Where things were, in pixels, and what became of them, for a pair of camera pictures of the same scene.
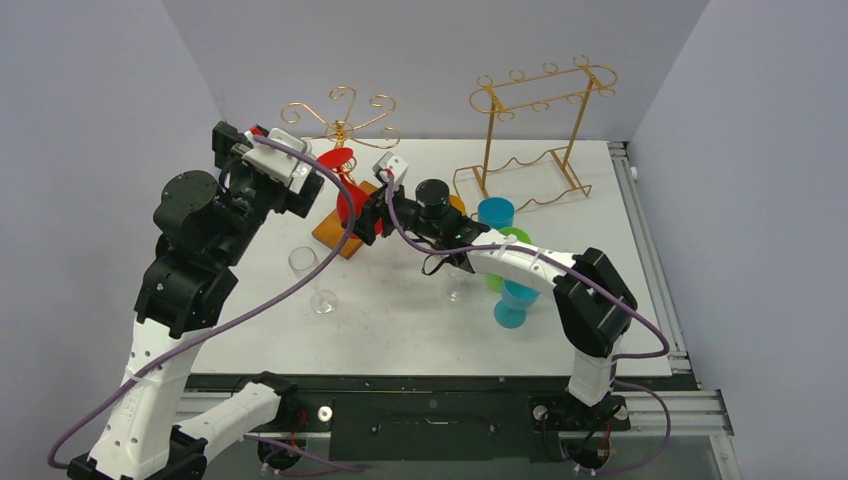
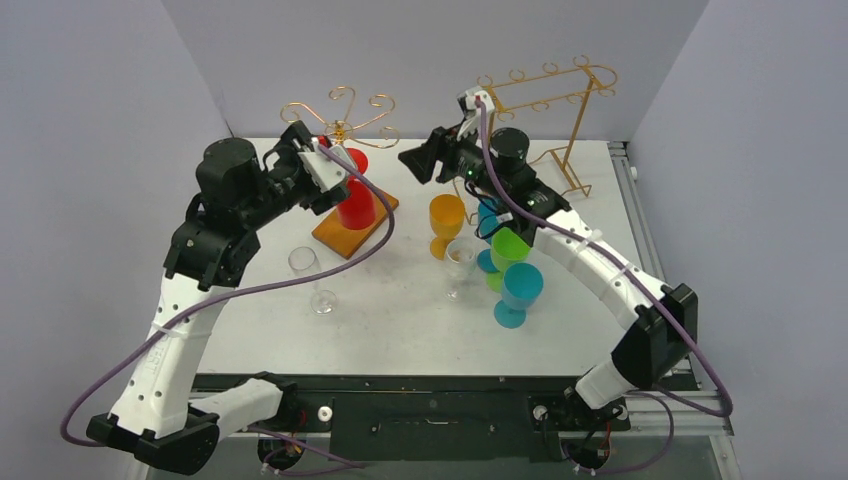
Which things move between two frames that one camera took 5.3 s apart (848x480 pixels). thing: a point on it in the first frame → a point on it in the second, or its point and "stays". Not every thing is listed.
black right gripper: x=382 y=216 → x=444 y=159
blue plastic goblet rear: x=496 y=212 stays
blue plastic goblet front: x=517 y=298 stays
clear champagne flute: x=303 y=260 stays
